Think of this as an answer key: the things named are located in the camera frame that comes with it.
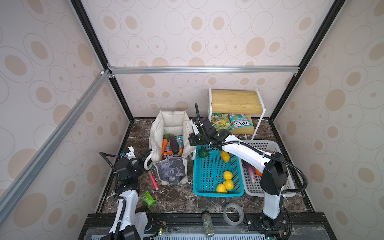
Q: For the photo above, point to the toy tomato orange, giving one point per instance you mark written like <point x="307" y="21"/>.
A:
<point x="258" y="172"/>

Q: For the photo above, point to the teal Fox's candy bag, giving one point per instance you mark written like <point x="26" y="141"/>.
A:
<point x="239" y="121"/>

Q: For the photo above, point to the teal mint candy bag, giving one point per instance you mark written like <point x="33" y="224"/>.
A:
<point x="180" y="141"/>

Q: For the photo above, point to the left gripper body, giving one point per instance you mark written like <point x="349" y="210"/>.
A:
<point x="139" y="166"/>

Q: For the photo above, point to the orange fruit candy bag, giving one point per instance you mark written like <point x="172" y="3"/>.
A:
<point x="171" y="154"/>

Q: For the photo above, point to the purple toy eggplant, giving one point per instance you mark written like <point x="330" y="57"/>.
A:
<point x="174" y="144"/>

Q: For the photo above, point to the clear tape roll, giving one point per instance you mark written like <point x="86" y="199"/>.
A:
<point x="233" y="214"/>

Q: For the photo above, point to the white plastic basket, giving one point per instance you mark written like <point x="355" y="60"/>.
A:
<point x="256" y="190"/>

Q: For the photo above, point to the aluminium frame bar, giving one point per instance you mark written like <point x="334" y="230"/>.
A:
<point x="21" y="184"/>
<point x="201" y="70"/>

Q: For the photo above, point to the yellow lemon bottom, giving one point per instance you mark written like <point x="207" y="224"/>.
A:
<point x="221" y="188"/>

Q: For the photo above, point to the green toy pepper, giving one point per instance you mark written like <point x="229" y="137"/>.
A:
<point x="203" y="153"/>

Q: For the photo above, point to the toy carrot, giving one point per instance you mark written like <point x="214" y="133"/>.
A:
<point x="166" y="146"/>

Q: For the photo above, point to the aluminium frame bar back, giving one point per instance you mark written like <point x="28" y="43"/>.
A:
<point x="201" y="70"/>

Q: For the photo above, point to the teal plastic basket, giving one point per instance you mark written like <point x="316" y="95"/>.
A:
<point x="209" y="173"/>

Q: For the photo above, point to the yellow toy lemon upper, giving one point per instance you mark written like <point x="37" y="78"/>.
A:
<point x="225" y="156"/>

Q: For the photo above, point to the yellow lemon middle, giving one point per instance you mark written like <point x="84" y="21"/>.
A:
<point x="228" y="175"/>

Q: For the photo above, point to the white canvas grocery bag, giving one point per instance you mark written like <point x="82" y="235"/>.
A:
<point x="172" y="170"/>

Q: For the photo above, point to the white wire shelf rack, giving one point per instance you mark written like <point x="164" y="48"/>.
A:
<point x="239" y="102"/>

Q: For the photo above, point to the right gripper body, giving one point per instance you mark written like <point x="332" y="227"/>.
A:
<point x="197" y="139"/>

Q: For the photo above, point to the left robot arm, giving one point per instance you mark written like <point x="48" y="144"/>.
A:
<point x="129" y="224"/>

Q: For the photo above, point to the spice jar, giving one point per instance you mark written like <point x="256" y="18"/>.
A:
<point x="208" y="224"/>

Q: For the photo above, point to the pink marker pen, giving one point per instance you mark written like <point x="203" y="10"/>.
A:
<point x="153" y="181"/>

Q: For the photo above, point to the aluminium frame bar left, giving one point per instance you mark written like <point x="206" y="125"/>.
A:
<point x="21" y="184"/>

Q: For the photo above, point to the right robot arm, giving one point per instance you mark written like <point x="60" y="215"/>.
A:
<point x="274" y="170"/>

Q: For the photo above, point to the green small packet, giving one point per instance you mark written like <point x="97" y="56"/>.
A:
<point x="148" y="199"/>

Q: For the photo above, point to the yellow lemon right lower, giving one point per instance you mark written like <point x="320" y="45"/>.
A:
<point x="229" y="185"/>

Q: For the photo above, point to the green lemon candy bag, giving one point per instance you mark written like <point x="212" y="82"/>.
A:
<point x="221" y="121"/>

